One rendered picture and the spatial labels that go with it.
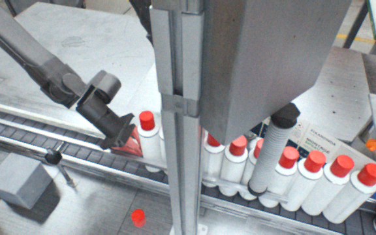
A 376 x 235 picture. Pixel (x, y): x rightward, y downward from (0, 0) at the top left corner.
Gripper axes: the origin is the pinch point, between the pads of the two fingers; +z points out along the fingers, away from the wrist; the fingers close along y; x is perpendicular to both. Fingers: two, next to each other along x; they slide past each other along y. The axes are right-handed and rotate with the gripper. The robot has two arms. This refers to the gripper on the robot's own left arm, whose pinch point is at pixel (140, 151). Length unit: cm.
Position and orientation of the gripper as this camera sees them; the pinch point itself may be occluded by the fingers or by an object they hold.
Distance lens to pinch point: 73.9
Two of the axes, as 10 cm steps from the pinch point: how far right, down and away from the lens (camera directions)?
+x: -7.6, 2.4, 6.0
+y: 2.8, -7.2, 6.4
